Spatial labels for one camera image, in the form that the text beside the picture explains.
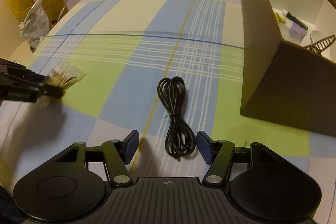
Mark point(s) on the white plastic rice spoon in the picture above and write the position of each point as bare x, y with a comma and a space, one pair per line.
319, 39

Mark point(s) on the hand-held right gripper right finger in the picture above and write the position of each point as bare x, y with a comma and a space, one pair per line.
203, 146

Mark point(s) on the purple cylindrical tube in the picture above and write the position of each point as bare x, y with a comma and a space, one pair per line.
298, 29

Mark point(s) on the clear bag of cotton swabs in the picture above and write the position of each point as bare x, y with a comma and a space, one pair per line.
65, 74

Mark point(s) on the yellow foil snack packet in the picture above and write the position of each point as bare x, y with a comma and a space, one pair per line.
278, 17

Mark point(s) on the crumpled clear plastic bag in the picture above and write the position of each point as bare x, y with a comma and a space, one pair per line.
35, 24

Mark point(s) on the checked cloth desktop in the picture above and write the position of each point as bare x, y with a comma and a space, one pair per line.
118, 61

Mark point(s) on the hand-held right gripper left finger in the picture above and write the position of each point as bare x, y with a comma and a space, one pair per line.
132, 145

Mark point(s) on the brown cardboard storage box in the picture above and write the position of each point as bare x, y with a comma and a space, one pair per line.
288, 95

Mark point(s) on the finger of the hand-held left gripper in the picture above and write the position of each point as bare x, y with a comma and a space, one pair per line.
26, 91
18, 72

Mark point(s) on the brown hair claw clip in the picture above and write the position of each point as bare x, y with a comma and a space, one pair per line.
324, 43

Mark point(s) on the dark green packet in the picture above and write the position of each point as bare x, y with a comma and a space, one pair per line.
296, 19

